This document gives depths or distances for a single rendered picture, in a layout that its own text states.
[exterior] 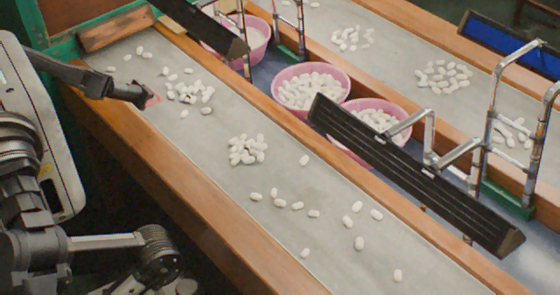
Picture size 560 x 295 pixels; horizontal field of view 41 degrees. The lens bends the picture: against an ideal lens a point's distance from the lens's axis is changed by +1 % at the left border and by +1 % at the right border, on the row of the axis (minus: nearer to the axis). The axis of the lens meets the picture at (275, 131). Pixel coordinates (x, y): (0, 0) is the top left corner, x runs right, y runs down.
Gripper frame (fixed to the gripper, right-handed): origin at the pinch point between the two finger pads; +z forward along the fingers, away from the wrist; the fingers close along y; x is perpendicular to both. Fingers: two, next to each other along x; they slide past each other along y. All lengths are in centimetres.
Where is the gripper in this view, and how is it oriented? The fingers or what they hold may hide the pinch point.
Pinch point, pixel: (159, 100)
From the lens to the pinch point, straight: 239.6
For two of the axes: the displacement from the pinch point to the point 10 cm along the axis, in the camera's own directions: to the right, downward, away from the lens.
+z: 6.8, 1.5, 7.2
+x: -4.4, 8.7, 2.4
